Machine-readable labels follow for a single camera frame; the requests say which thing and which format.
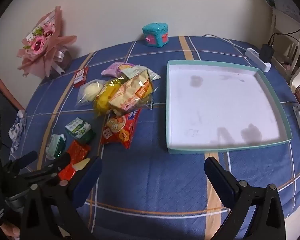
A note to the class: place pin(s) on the small red white-label packet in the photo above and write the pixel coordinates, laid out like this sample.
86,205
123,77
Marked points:
80,77

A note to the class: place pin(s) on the small green snack packet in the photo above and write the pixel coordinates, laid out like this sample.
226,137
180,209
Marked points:
56,146

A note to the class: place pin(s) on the black charger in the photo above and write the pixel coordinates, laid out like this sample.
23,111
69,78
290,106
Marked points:
267,53

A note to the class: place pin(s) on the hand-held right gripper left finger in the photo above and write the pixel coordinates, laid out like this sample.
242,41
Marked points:
90,176

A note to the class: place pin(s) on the yellow snack packet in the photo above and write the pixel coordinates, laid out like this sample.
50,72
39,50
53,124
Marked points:
106,97

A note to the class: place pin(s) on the white power strip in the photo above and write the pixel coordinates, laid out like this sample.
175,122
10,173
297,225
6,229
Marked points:
256,57

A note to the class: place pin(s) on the clear-wrapped round bun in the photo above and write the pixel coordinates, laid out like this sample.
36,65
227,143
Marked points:
90,92

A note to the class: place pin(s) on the purple snack packet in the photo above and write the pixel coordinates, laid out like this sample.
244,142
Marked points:
112,69

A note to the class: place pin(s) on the pink flower bouquet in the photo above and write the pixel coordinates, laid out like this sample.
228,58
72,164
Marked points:
40,45

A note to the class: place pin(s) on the red rice cracker bag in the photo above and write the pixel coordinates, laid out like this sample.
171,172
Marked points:
120,132

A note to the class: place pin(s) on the beige orange cracker packet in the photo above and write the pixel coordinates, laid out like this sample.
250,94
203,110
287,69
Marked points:
130,92

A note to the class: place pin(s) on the shallow teal cardboard box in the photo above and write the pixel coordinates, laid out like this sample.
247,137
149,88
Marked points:
215,105

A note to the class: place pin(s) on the white chair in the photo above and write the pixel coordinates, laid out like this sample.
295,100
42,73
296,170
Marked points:
297,55

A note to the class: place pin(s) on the crumpled blue white paper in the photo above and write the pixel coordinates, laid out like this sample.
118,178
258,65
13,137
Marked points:
17,130

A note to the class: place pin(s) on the blue plaid bedsheet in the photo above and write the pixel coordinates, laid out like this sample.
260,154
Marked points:
152,180

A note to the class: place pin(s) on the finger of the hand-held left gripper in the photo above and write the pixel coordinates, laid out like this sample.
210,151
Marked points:
56,166
22,161

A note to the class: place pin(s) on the teal tin box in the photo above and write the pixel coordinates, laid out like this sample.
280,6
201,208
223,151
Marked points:
156,35

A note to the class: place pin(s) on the person's left hand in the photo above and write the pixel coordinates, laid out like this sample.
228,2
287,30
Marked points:
11,231

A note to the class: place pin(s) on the orange-red dotted snack packet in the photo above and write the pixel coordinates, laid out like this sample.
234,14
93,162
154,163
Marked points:
76,155

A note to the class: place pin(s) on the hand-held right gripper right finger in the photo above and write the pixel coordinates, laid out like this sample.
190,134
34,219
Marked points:
217,177

